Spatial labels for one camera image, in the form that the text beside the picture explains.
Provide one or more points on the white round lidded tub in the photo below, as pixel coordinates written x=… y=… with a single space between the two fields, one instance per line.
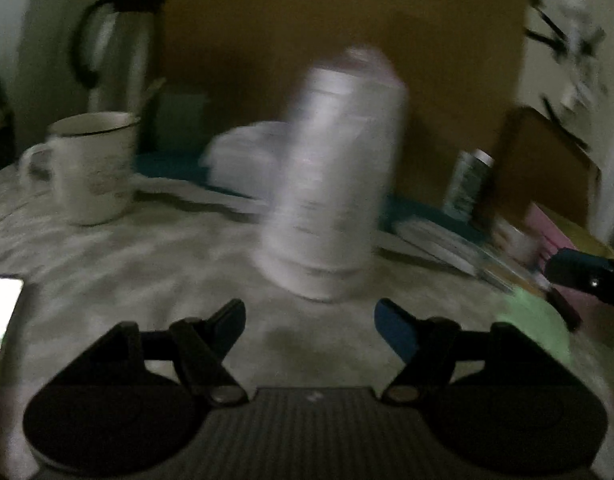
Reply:
x=519 y=243

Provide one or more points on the white folded plastic bag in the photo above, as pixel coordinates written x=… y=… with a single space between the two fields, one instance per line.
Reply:
x=247 y=160

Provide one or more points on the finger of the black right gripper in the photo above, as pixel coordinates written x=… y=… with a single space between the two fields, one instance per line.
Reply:
x=582 y=272

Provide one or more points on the patterned grey tablecloth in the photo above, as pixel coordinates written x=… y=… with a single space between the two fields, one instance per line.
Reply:
x=172 y=257

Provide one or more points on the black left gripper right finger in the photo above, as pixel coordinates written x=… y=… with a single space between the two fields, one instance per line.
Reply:
x=495 y=399

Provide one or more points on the steel thermos kettle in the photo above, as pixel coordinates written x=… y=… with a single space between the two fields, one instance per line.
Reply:
x=115 y=54

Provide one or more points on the dark brown tray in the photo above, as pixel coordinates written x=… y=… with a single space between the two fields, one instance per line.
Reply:
x=538 y=162

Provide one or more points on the white enamel mug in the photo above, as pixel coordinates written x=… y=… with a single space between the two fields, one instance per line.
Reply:
x=90 y=160

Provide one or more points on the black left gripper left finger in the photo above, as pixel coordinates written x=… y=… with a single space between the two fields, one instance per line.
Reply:
x=135 y=399

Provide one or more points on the light green soft cloth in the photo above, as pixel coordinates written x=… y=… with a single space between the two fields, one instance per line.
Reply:
x=535 y=318

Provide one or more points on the pink macaron print tin box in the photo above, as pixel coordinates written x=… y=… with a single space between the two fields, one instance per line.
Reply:
x=557 y=233

